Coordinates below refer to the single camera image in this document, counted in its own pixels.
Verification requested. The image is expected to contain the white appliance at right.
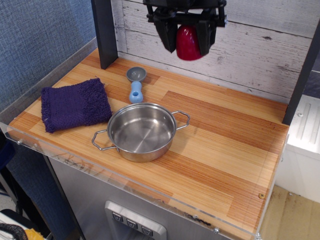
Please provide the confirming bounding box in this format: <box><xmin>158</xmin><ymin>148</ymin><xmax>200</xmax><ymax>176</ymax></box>
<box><xmin>275</xmin><ymin>95</ymin><xmax>320</xmax><ymax>202</ymax></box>

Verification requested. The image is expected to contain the yellow black object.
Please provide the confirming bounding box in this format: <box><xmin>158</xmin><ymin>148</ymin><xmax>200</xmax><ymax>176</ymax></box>
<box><xmin>24</xmin><ymin>228</ymin><xmax>45</xmax><ymax>240</ymax></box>

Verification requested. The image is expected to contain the stainless steel pot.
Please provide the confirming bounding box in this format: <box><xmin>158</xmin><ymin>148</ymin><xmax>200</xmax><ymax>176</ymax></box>
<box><xmin>91</xmin><ymin>102</ymin><xmax>191</xmax><ymax>163</ymax></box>

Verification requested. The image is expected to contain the blue grey toy scoop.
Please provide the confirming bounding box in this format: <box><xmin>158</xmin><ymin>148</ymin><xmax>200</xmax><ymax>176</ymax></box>
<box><xmin>126</xmin><ymin>66</ymin><xmax>147</xmax><ymax>104</ymax></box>

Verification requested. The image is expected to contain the red toy fruit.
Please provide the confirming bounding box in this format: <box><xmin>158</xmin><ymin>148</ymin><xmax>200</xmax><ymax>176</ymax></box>
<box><xmin>176</xmin><ymin>25</ymin><xmax>203</xmax><ymax>61</ymax></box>

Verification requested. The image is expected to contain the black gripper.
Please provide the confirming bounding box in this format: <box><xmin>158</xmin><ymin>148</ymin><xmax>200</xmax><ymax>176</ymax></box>
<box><xmin>143</xmin><ymin>0</ymin><xmax>228</xmax><ymax>56</ymax></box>

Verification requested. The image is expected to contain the silver button control panel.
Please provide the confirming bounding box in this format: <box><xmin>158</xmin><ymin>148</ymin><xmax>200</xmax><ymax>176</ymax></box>
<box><xmin>104</xmin><ymin>200</ymin><xmax>167</xmax><ymax>240</ymax></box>

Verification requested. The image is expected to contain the purple folded towel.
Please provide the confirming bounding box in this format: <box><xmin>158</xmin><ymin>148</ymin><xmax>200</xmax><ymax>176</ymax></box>
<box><xmin>41</xmin><ymin>78</ymin><xmax>112</xmax><ymax>133</ymax></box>

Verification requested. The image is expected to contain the right dark post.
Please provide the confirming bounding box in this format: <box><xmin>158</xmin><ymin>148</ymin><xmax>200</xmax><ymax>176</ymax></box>
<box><xmin>282</xmin><ymin>37</ymin><xmax>320</xmax><ymax>126</ymax></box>

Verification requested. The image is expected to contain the dark post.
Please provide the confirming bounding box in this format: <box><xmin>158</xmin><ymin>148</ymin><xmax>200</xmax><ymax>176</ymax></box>
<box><xmin>91</xmin><ymin>0</ymin><xmax>118</xmax><ymax>70</ymax></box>
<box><xmin>282</xmin><ymin>37</ymin><xmax>320</xmax><ymax>126</ymax></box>

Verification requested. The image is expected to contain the left dark post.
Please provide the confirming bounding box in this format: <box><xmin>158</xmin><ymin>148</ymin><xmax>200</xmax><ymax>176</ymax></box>
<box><xmin>91</xmin><ymin>0</ymin><xmax>118</xmax><ymax>70</ymax></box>

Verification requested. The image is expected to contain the clear acrylic edge guard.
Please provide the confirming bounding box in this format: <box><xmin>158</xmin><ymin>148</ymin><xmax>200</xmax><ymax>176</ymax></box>
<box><xmin>0</xmin><ymin>124</ymin><xmax>260</xmax><ymax>240</ymax></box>

